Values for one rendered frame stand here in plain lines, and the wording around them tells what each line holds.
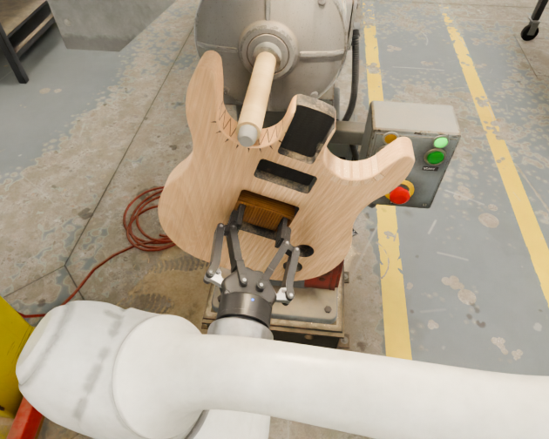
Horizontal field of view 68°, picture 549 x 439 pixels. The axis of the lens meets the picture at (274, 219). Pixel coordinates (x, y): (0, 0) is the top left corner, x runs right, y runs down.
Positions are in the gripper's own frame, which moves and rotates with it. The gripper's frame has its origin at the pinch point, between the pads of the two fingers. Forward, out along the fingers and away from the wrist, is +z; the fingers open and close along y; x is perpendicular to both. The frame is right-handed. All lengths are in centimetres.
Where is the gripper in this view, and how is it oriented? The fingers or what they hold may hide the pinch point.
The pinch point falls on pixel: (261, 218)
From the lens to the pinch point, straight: 68.6
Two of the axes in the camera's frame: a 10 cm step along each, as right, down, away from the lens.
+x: 3.3, -5.9, -7.3
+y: 9.4, 3.0, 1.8
